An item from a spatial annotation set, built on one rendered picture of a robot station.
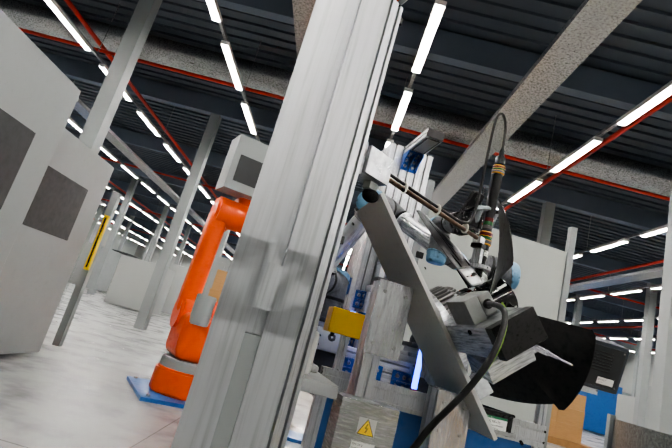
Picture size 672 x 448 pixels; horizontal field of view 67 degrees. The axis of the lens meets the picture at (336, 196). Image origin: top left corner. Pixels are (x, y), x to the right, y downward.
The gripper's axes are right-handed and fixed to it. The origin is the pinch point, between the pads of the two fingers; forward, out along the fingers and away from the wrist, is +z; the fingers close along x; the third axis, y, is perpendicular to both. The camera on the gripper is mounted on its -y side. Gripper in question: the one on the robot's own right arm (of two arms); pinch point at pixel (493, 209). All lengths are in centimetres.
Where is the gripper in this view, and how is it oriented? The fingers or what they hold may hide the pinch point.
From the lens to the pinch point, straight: 177.6
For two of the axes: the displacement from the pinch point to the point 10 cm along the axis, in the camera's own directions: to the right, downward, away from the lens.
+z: 3.6, -1.6, -9.2
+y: -2.6, 9.3, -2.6
